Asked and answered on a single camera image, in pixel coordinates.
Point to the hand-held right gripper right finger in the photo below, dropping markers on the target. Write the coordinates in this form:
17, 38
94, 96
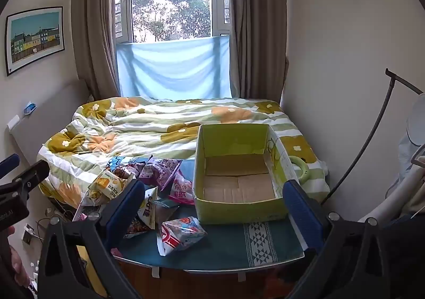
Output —
302, 212

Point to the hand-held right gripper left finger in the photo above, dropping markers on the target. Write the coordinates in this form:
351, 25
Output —
129, 207

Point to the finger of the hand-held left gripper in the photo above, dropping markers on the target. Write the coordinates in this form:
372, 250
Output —
33, 174
10, 162

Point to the cream black-lettered snack packet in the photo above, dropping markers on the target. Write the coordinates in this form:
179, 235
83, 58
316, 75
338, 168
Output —
149, 209

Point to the cream orange snack packet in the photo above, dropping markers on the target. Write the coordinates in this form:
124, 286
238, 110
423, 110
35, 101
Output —
103, 186

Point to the dark brown snack packet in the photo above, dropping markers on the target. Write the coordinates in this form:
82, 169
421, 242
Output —
124, 172

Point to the grey green snack packet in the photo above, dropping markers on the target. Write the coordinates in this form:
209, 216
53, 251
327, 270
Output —
166, 207

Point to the purple snack packet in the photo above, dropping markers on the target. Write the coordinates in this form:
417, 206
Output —
159, 171

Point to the pink white snack packet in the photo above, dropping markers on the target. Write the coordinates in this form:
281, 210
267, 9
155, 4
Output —
181, 191

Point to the red white snack packet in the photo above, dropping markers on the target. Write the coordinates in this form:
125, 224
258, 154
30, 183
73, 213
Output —
179, 234

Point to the green cardboard box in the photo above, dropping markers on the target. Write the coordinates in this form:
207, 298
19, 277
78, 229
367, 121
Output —
232, 212

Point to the person's left hand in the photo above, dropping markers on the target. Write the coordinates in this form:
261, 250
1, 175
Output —
16, 262

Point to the small blue white object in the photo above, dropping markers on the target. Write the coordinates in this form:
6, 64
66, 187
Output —
30, 109

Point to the teal patterned table mat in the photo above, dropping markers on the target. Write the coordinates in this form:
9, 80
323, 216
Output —
225, 246

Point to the floral striped blanket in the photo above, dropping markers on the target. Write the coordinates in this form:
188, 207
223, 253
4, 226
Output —
149, 119

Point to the black curved pole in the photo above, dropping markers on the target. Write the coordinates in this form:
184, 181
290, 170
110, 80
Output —
381, 113

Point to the framed houses picture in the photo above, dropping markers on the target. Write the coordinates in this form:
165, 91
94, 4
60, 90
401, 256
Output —
33, 36

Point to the light blue cloth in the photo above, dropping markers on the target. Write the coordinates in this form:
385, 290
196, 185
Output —
172, 66

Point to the brown curtain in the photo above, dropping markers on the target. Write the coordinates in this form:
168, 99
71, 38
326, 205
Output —
255, 36
93, 36

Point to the white wall switch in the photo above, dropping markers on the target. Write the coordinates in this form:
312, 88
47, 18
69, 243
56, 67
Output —
13, 122

